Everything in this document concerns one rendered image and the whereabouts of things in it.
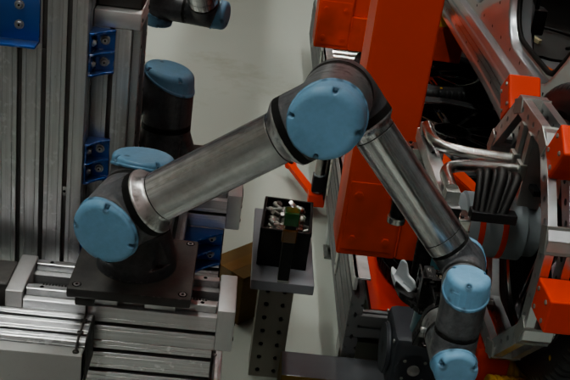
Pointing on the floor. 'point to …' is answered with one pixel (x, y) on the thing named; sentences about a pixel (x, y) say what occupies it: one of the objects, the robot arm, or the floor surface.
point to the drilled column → (269, 332)
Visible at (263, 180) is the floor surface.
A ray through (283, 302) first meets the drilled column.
